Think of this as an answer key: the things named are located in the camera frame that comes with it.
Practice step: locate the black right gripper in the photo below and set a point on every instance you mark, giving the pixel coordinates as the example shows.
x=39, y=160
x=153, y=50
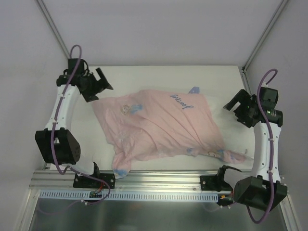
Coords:
x=239, y=109

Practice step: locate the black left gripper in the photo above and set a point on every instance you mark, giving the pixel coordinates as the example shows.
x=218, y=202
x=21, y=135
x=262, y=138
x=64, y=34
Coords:
x=95, y=84

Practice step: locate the blue and pink printed pillowcase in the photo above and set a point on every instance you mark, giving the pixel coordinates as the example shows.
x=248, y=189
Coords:
x=152, y=124

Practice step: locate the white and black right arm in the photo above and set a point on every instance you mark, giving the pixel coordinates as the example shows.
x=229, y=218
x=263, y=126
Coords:
x=262, y=189

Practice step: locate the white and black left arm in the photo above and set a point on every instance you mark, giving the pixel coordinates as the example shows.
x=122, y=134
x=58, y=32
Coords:
x=56, y=143

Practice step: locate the shiny metal front plate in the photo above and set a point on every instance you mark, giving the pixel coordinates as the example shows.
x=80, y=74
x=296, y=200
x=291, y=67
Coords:
x=63, y=215

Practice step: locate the right aluminium corner post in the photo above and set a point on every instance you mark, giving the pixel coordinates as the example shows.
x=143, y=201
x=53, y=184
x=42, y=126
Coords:
x=270, y=25

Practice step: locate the aluminium corner post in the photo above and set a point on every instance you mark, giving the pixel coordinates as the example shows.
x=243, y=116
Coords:
x=53, y=28
x=270, y=25

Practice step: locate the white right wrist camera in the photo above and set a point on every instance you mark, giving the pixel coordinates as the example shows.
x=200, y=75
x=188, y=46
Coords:
x=264, y=84

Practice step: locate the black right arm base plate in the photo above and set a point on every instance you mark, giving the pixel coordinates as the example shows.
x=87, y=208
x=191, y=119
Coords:
x=214, y=183

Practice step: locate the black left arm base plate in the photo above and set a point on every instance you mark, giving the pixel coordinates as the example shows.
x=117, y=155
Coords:
x=83, y=182

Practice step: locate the left aluminium corner post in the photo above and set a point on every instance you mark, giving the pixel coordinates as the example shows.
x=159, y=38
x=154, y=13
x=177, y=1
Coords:
x=53, y=28

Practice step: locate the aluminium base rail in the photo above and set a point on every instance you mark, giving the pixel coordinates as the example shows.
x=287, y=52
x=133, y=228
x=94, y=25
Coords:
x=135, y=181

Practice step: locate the white slotted cable duct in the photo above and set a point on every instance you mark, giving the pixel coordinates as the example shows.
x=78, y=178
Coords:
x=130, y=196

